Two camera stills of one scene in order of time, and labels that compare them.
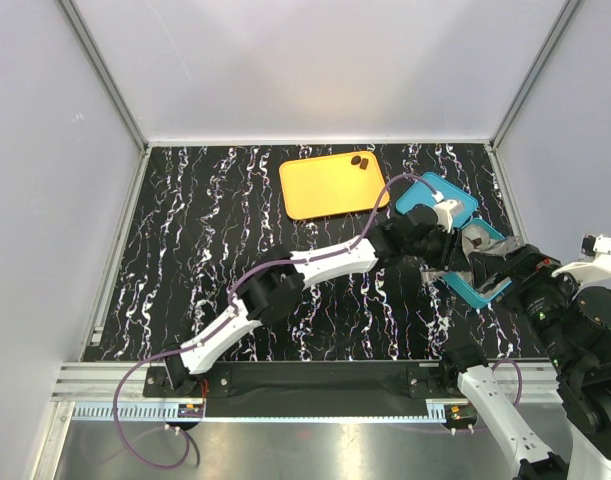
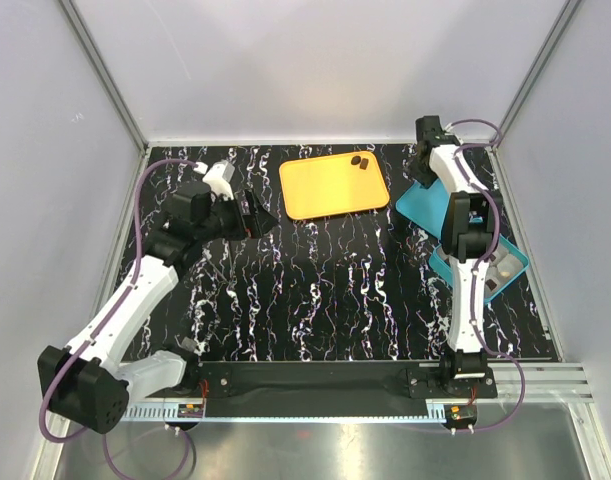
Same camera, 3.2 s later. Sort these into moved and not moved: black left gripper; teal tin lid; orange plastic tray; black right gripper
Moved: black left gripper; black right gripper
Not moved: teal tin lid; orange plastic tray
